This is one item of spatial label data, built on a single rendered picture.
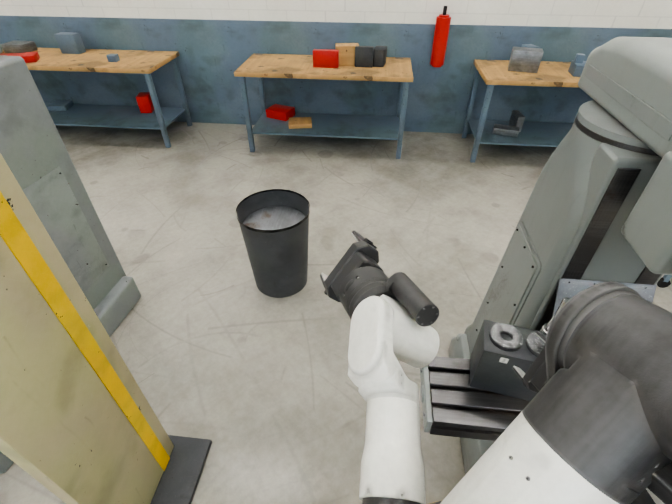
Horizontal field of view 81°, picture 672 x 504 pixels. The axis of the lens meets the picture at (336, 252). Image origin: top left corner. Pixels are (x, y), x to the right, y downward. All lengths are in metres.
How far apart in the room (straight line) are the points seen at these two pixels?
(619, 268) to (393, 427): 1.25
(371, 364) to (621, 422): 0.25
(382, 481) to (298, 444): 1.75
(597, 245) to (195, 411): 2.02
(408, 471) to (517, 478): 0.14
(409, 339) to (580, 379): 0.24
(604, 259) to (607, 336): 1.21
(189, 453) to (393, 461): 1.86
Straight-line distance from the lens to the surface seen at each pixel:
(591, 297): 0.38
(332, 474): 2.15
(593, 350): 0.37
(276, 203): 2.79
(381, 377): 0.49
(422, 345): 0.56
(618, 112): 1.50
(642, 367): 0.35
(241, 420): 2.32
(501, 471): 0.38
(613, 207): 1.43
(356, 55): 4.50
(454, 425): 1.29
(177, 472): 2.25
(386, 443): 0.48
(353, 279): 0.62
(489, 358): 1.23
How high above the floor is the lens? 2.02
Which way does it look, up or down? 40 degrees down
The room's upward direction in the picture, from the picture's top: straight up
